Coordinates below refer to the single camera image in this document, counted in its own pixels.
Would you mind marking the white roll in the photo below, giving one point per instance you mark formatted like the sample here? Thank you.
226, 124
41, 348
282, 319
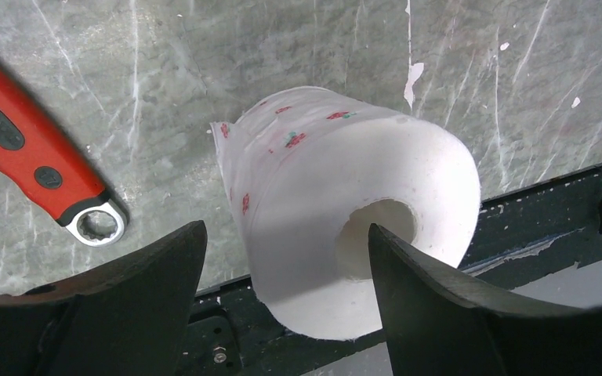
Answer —
306, 172

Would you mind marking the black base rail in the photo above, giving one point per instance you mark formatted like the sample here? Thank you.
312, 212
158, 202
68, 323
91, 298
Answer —
521, 237

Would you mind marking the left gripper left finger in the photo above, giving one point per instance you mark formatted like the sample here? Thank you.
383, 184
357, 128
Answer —
125, 317

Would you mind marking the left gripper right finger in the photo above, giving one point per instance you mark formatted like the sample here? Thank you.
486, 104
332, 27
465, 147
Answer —
440, 321

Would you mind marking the red handled tool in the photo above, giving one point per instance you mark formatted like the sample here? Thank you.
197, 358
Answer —
51, 171

